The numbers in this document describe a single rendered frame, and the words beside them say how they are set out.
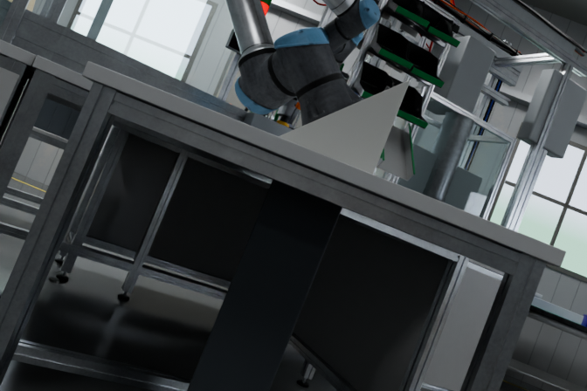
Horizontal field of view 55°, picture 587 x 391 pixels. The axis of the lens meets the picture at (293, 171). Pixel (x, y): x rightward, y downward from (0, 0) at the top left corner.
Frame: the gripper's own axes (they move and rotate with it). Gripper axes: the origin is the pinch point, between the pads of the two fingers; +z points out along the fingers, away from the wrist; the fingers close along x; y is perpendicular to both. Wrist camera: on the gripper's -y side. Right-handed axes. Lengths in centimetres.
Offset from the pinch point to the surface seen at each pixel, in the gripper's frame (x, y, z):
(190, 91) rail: -36.6, 22.4, -3.4
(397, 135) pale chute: 47.7, -8.6, -2.4
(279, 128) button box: -10.3, 27.4, -8.3
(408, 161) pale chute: 48.3, 5.9, -3.6
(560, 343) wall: 442, -106, 183
